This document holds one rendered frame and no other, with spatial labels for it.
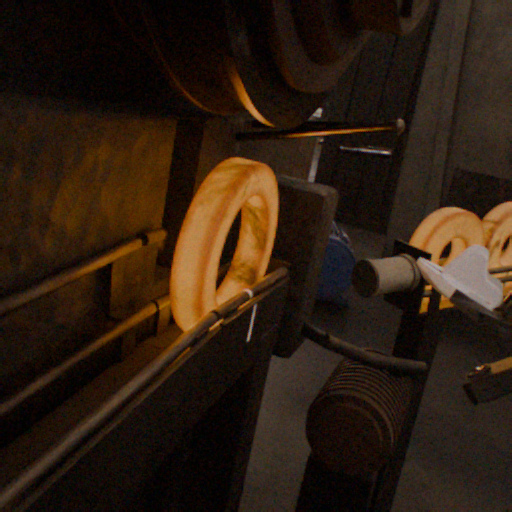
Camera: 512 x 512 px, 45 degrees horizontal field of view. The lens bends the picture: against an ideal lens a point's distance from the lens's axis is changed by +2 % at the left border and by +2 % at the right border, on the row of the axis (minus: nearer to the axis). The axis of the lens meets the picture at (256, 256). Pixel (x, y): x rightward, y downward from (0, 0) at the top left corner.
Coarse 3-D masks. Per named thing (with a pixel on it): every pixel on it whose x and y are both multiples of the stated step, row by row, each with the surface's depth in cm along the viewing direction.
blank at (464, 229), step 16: (448, 208) 98; (432, 224) 96; (448, 224) 96; (464, 224) 98; (480, 224) 100; (416, 240) 96; (432, 240) 95; (448, 240) 97; (464, 240) 100; (480, 240) 102; (432, 256) 97
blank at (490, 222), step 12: (504, 204) 106; (492, 216) 105; (504, 216) 103; (492, 228) 103; (504, 228) 104; (492, 240) 104; (504, 240) 105; (492, 252) 105; (504, 252) 112; (492, 264) 106; (504, 264) 109; (504, 288) 111
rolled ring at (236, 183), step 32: (224, 192) 54; (256, 192) 59; (192, 224) 53; (224, 224) 54; (256, 224) 66; (192, 256) 53; (256, 256) 67; (192, 288) 53; (224, 288) 66; (192, 320) 56
